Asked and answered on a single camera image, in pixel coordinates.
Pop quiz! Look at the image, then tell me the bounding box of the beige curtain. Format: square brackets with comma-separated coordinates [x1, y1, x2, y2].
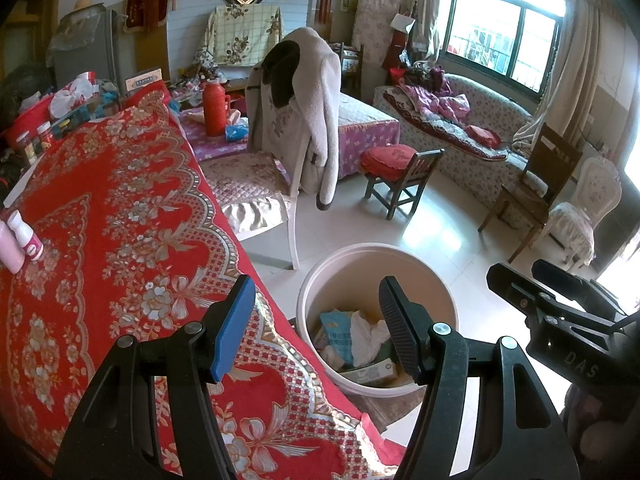
[512, 0, 608, 146]

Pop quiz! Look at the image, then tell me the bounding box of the pale blue cardboard box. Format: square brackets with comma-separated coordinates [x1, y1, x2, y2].
[312, 310, 357, 366]

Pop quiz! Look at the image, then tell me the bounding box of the white pink-label pill bottle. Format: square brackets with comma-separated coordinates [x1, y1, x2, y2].
[7, 210, 45, 262]

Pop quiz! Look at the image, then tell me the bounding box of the flat white sheet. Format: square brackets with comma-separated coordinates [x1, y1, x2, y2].
[2, 162, 38, 208]

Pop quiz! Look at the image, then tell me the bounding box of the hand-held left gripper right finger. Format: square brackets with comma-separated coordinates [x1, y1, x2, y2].
[378, 275, 581, 480]

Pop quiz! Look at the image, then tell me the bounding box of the white red plastic bag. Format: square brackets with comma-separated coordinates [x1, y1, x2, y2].
[47, 72, 98, 118]

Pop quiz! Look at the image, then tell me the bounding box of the red round cushion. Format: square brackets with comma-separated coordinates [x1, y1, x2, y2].
[360, 144, 418, 181]

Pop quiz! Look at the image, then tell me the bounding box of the green and white carton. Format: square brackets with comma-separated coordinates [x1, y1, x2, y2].
[342, 357, 401, 386]

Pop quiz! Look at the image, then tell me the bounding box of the small wooden chair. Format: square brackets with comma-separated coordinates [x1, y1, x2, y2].
[362, 147, 446, 221]

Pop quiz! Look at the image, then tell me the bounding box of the red plastic basin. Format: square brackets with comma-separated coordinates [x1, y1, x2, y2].
[2, 94, 56, 148]

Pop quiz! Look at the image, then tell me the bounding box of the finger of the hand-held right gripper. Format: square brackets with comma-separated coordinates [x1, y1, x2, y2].
[486, 262, 613, 333]
[531, 259, 623, 313]

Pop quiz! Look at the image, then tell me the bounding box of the white ornate chair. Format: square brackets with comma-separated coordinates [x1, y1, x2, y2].
[537, 156, 623, 271]

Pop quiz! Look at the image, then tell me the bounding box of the grey refrigerator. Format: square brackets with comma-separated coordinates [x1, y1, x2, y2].
[50, 7, 123, 96]

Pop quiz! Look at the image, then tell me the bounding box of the floral sofa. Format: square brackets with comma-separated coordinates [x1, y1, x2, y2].
[375, 74, 538, 196]

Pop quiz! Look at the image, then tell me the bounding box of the floral checked cloth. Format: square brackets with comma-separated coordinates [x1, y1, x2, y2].
[200, 4, 283, 68]

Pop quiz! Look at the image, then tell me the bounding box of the pink water bottle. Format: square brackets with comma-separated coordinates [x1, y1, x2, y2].
[0, 220, 25, 275]

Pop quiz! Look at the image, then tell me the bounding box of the tall wooden chair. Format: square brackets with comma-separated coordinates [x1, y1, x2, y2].
[477, 122, 583, 263]

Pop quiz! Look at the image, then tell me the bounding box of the beige jacket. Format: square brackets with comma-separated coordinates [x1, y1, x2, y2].
[246, 27, 343, 211]

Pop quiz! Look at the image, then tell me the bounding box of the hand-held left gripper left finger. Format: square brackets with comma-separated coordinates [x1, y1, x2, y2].
[52, 274, 257, 480]

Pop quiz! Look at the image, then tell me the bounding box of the purple cloth low table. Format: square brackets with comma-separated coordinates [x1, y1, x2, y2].
[180, 92, 401, 181]

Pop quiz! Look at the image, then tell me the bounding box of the white plastic bucket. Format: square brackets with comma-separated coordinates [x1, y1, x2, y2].
[296, 243, 458, 398]

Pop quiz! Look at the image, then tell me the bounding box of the red floral tablecloth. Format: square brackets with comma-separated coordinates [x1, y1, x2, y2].
[0, 82, 406, 480]

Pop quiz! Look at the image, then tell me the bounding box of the purple clothes pile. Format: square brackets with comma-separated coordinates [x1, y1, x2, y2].
[397, 80, 473, 123]

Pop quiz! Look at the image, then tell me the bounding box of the red thermos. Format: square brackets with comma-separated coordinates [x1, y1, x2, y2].
[201, 80, 232, 138]

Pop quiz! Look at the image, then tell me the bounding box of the red sofa cushion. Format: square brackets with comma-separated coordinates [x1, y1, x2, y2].
[462, 125, 502, 150]

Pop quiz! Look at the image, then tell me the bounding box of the window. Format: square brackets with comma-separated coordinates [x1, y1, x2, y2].
[442, 0, 563, 93]

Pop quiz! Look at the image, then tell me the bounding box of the floral upright board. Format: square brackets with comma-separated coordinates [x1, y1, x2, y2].
[350, 0, 403, 56]

